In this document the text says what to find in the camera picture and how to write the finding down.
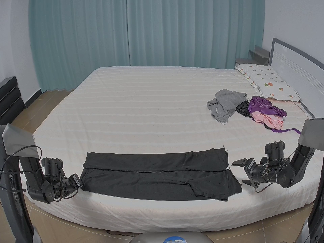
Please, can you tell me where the black shiny garment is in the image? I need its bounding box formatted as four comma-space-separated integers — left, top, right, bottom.
236, 100, 253, 118

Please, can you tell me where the grey garment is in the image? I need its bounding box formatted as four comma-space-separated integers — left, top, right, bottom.
207, 90, 248, 125

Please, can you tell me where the bed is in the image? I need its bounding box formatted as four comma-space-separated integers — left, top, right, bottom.
24, 37, 324, 237

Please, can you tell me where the grey bedside table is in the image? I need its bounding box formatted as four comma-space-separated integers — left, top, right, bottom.
235, 46, 270, 66

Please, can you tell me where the black chest of drawers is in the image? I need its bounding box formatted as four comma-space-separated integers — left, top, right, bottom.
0, 76, 26, 126

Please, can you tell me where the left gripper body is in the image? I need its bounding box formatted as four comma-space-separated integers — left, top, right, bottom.
66, 174, 83, 196

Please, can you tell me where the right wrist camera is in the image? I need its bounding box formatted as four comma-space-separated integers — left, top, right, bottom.
264, 141, 285, 161

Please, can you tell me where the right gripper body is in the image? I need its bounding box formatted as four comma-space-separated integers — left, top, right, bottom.
244, 158, 268, 185

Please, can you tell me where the pink garment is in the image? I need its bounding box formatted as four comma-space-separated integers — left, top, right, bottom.
252, 112, 284, 131

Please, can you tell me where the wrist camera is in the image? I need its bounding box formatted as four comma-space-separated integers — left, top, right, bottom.
41, 158, 64, 177
264, 141, 285, 161

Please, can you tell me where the blue-green curtain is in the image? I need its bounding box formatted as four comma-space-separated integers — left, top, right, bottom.
28, 0, 131, 92
126, 0, 266, 69

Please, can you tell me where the white printed pillow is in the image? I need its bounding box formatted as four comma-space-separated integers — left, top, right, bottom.
234, 63, 302, 102

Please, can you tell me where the purple garment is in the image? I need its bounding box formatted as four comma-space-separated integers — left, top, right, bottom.
248, 96, 302, 133

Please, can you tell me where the black T-shirt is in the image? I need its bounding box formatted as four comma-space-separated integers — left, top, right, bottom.
80, 148, 243, 202

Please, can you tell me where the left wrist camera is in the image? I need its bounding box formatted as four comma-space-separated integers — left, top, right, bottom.
41, 158, 64, 177

